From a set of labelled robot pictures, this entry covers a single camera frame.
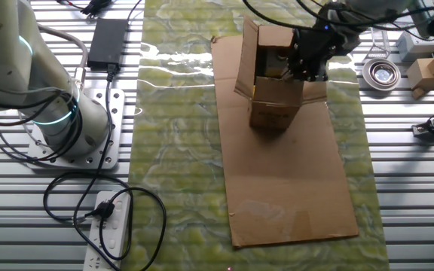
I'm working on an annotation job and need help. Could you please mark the clear acrylic stand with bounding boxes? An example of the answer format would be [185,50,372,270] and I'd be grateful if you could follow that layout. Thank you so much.
[367,28,391,60]

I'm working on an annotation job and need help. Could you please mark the flat brown cardboard sheet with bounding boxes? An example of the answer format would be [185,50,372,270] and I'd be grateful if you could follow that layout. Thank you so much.
[209,34,360,249]

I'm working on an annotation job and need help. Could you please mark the black cables around arm base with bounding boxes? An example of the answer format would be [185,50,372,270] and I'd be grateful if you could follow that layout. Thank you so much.
[0,88,84,165]

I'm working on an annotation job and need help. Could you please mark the green marble pattern mat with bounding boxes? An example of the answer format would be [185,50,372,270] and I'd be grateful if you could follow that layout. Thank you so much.
[121,0,390,271]

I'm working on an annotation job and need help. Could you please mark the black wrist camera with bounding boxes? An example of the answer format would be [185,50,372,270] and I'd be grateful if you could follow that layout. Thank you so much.
[312,5,350,38]

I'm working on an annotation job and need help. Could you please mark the white rimmed metal dish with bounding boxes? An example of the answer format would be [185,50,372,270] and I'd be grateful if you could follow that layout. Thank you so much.
[362,57,402,92]

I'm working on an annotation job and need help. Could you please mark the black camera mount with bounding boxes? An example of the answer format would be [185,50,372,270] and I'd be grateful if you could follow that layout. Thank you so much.
[411,122,434,143]

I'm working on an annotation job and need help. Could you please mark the black bundled cable red tip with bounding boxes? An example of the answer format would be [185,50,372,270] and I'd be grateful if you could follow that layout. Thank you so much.
[55,0,145,23]

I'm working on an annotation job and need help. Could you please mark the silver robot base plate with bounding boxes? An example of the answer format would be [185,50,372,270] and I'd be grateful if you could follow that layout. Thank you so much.
[26,88,126,170]

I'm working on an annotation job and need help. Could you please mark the tan wooden block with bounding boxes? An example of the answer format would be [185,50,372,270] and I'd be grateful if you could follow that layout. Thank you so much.
[405,56,434,91]

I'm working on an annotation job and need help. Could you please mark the brown cardboard box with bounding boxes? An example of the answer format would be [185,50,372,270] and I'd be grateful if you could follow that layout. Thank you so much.
[234,15,328,131]

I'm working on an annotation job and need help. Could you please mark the grey robot cable metal connector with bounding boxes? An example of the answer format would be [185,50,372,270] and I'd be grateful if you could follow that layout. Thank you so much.
[38,24,90,91]

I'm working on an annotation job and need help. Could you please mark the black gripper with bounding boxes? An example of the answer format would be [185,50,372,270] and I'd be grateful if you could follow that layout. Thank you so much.
[281,28,348,82]

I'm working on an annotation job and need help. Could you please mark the yellow box green button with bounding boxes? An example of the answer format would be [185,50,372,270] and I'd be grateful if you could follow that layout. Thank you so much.
[253,47,292,95]

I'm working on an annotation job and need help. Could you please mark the black power adapter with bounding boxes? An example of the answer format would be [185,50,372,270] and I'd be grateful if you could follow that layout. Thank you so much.
[87,17,130,72]

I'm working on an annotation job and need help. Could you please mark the grey box green button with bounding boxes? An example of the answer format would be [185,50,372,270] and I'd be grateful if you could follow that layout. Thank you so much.
[396,29,434,63]

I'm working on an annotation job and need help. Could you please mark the white power strip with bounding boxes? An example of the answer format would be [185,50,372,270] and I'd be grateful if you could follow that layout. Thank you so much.
[82,190,132,271]

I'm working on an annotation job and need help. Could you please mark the black power cord with plug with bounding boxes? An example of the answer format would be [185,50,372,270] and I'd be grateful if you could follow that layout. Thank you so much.
[42,63,167,271]

